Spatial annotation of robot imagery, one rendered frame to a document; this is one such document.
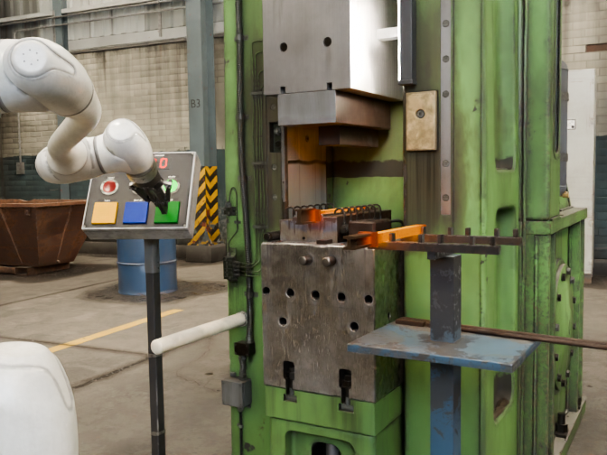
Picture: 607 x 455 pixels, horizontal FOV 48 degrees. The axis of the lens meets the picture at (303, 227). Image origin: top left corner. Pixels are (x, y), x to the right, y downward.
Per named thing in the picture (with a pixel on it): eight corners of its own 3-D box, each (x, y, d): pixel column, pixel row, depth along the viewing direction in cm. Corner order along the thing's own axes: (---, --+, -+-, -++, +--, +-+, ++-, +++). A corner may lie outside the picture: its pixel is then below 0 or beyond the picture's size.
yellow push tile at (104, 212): (114, 223, 212) (118, 201, 215) (91, 223, 213) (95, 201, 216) (116, 225, 214) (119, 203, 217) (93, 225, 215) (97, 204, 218)
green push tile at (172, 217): (177, 222, 211) (179, 200, 214) (153, 222, 211) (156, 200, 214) (178, 224, 212) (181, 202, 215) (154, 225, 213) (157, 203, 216)
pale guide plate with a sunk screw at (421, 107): (434, 149, 197) (434, 90, 196) (406, 151, 202) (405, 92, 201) (437, 150, 199) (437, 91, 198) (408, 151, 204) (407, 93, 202)
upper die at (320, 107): (335, 122, 199) (335, 89, 198) (277, 125, 209) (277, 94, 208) (390, 129, 236) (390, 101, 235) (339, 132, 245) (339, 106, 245)
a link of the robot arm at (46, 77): (96, 58, 133) (26, 59, 133) (62, 18, 115) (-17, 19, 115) (94, 123, 131) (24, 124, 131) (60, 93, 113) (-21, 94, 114)
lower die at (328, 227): (337, 243, 202) (337, 214, 201) (279, 240, 212) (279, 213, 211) (391, 231, 238) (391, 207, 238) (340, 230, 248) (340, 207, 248)
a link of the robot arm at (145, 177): (151, 174, 183) (157, 185, 188) (155, 146, 186) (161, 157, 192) (118, 175, 183) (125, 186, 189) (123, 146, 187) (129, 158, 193)
